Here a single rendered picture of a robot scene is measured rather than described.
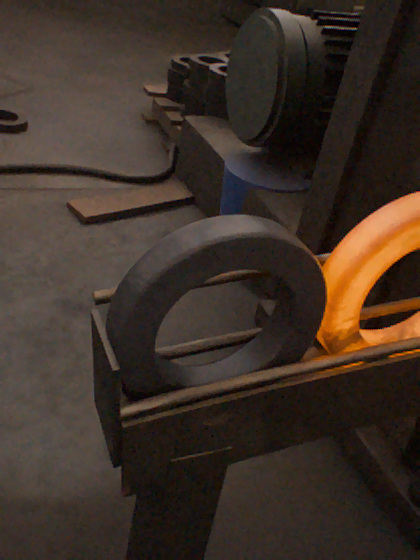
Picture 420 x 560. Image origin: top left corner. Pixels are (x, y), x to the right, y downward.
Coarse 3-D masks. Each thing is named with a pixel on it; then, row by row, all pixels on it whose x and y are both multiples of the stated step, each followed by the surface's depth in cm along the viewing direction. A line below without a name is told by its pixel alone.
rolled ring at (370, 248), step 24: (384, 216) 49; (408, 216) 48; (360, 240) 49; (384, 240) 47; (408, 240) 48; (336, 264) 50; (360, 264) 48; (384, 264) 49; (336, 288) 49; (360, 288) 50; (336, 312) 50; (336, 336) 52; (360, 336) 53; (384, 336) 58; (408, 336) 58
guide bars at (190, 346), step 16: (320, 256) 56; (240, 272) 53; (256, 272) 53; (96, 304) 48; (384, 304) 61; (400, 304) 61; (416, 304) 62; (224, 336) 54; (240, 336) 55; (160, 352) 52; (176, 352) 52; (192, 352) 53
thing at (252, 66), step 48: (240, 48) 186; (288, 48) 165; (336, 48) 173; (240, 96) 188; (288, 96) 168; (336, 96) 175; (192, 144) 215; (240, 144) 206; (288, 144) 202; (192, 192) 219
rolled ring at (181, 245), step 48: (192, 240) 42; (240, 240) 42; (288, 240) 44; (144, 288) 41; (192, 288) 43; (288, 288) 47; (144, 336) 44; (288, 336) 50; (144, 384) 47; (192, 384) 50
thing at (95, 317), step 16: (96, 320) 46; (96, 336) 47; (96, 352) 48; (112, 352) 43; (96, 368) 49; (112, 368) 42; (96, 384) 51; (112, 384) 43; (96, 400) 52; (112, 400) 44; (112, 416) 45; (112, 432) 46; (112, 448) 47
